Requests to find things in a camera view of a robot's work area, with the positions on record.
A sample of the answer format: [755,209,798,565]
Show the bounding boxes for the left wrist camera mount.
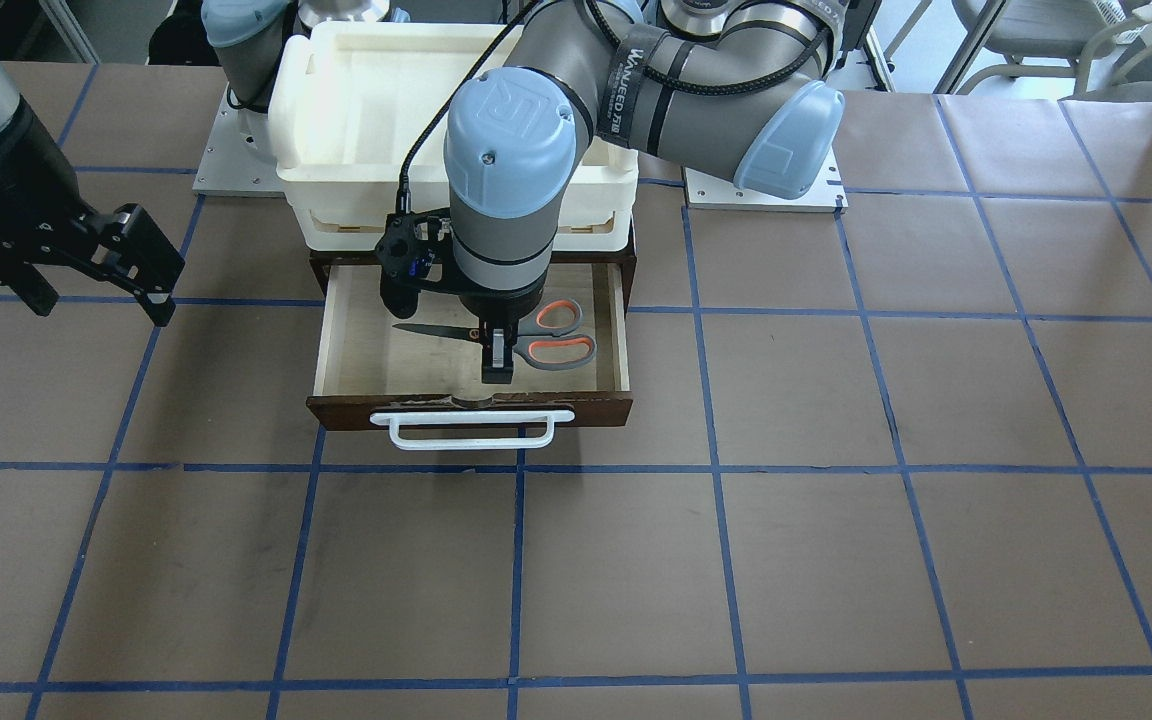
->
[374,209,460,319]

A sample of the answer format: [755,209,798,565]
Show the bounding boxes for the orange grey handled scissors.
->
[392,298,598,373]

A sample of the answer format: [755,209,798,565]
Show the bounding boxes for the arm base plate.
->
[194,88,285,199]
[682,149,849,213]

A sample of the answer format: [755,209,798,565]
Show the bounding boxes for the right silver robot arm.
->
[0,63,184,327]

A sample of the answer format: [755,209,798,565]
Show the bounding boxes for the grey office chair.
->
[934,1,1152,103]

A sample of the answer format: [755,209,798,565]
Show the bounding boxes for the brown wooden drawer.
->
[306,264,634,430]

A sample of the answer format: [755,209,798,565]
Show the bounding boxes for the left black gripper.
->
[457,281,545,386]

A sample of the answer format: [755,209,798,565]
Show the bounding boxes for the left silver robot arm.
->
[444,1,847,382]

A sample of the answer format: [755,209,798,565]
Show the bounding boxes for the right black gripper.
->
[0,100,185,327]

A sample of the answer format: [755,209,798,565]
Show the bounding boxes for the white plastic tray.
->
[268,22,639,253]

